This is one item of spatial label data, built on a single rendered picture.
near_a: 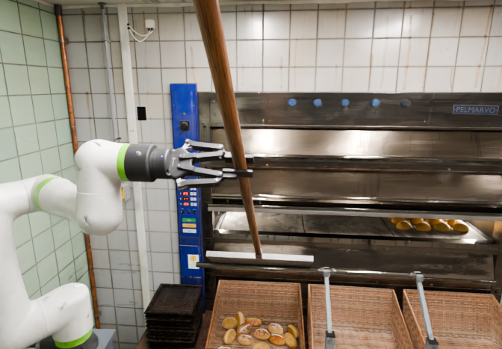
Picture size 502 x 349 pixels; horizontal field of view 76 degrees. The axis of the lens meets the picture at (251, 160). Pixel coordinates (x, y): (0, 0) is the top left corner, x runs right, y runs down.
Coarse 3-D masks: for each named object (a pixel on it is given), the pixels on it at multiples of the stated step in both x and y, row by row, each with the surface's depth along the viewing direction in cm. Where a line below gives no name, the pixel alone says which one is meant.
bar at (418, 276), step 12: (204, 264) 180; (216, 264) 180; (228, 264) 180; (240, 264) 180; (324, 276) 174; (372, 276) 173; (384, 276) 172; (396, 276) 171; (408, 276) 171; (420, 276) 169; (420, 288) 168; (420, 300) 167; (432, 336) 156; (324, 348) 164; (432, 348) 154
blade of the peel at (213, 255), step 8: (208, 256) 168; (216, 256) 167; (224, 256) 167; (232, 256) 166; (240, 256) 166; (248, 256) 166; (264, 256) 165; (272, 256) 165; (280, 256) 165; (288, 256) 165; (296, 256) 164; (304, 256) 164; (312, 256) 164; (248, 264) 180; (256, 264) 178; (264, 264) 177; (272, 264) 176; (280, 264) 174; (288, 264) 173; (296, 264) 172; (304, 264) 170; (296, 272) 195
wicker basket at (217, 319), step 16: (224, 288) 220; (240, 288) 219; (256, 288) 218; (272, 288) 217; (288, 288) 216; (224, 304) 219; (240, 304) 219; (256, 304) 218; (272, 304) 217; (288, 304) 216; (272, 320) 216; (288, 320) 216; (208, 336) 184; (304, 336) 184
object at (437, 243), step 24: (264, 240) 214; (288, 240) 213; (312, 240) 211; (336, 240) 210; (360, 240) 208; (384, 240) 207; (408, 240) 206; (432, 240) 206; (456, 240) 206; (480, 240) 206
